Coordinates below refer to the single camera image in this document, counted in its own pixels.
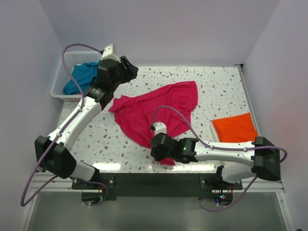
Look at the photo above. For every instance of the blue t shirt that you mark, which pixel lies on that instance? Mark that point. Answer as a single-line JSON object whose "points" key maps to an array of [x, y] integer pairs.
{"points": [[83, 75]]}

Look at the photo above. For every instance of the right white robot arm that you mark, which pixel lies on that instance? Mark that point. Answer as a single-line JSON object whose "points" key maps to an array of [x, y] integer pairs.
{"points": [[259, 158]]}

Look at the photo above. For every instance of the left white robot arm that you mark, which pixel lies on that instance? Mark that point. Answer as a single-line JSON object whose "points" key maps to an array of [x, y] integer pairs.
{"points": [[53, 152]]}

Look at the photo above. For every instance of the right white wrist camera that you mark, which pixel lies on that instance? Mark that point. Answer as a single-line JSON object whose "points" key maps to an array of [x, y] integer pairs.
{"points": [[158, 127]]}

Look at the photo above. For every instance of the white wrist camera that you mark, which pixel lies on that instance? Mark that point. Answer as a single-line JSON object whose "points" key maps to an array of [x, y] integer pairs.
{"points": [[158, 127], [109, 53]]}

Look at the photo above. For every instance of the aluminium frame rail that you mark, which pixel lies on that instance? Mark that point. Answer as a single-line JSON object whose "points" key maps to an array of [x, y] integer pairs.
{"points": [[65, 185]]}

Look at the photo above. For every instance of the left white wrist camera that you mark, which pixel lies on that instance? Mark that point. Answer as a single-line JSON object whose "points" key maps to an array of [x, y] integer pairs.
{"points": [[109, 53]]}

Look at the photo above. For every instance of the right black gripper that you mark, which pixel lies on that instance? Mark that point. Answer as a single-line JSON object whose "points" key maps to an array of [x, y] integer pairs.
{"points": [[157, 156]]}

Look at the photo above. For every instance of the folded orange t shirt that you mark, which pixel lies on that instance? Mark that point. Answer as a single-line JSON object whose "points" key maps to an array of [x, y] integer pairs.
{"points": [[236, 128]]}

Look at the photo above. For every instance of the white plastic basket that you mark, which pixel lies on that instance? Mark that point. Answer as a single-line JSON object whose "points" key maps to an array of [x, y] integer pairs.
{"points": [[61, 77]]}

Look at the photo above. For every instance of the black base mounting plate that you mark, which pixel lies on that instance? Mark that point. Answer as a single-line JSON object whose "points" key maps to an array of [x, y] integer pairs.
{"points": [[200, 185]]}

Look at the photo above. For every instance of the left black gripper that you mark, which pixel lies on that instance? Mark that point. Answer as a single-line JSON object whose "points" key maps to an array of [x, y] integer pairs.
{"points": [[130, 70]]}

